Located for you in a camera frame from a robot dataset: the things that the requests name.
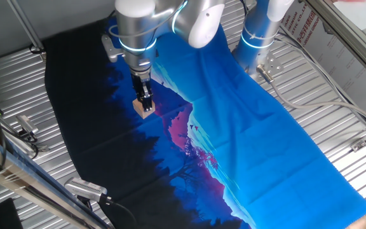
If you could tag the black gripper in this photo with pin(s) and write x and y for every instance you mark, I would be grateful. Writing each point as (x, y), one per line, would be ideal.
(141, 79)

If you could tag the light wooden cube block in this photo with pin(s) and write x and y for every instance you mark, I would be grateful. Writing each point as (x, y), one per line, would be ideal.
(141, 113)

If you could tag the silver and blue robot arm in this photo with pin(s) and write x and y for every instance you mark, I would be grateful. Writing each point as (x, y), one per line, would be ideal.
(199, 22)

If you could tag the slanted grey metal pole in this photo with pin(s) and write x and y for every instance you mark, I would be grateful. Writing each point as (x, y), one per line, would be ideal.
(24, 25)

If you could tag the printed mountain landscape cloth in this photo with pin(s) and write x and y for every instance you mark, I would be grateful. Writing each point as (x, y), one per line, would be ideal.
(265, 159)

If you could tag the black box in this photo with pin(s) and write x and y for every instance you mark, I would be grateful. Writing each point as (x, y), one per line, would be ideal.
(8, 216)

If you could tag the white board with red print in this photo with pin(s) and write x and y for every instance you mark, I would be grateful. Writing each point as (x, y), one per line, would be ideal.
(338, 63)

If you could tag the white paper sheet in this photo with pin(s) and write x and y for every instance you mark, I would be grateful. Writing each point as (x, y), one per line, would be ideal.
(361, 12)

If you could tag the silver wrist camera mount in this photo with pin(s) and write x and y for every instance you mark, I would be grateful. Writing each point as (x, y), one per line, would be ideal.
(110, 47)

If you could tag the long silver camera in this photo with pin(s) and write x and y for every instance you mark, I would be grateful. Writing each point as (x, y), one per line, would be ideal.
(84, 188)

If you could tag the silver camera with ribbed side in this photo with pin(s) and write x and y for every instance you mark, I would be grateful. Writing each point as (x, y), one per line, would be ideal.
(27, 124)

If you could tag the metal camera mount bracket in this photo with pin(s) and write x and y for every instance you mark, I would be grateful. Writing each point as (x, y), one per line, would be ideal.
(29, 136)

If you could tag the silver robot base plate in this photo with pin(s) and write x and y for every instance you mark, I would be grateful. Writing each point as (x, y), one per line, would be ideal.
(273, 65)

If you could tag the aluminium frame beam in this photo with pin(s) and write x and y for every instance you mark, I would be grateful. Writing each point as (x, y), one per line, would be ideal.
(27, 178)

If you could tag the aluminium frame rail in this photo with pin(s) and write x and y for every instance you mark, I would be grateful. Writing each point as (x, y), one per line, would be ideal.
(345, 35)

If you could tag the metal corner bracket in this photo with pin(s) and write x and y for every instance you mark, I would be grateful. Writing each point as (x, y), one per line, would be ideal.
(357, 145)

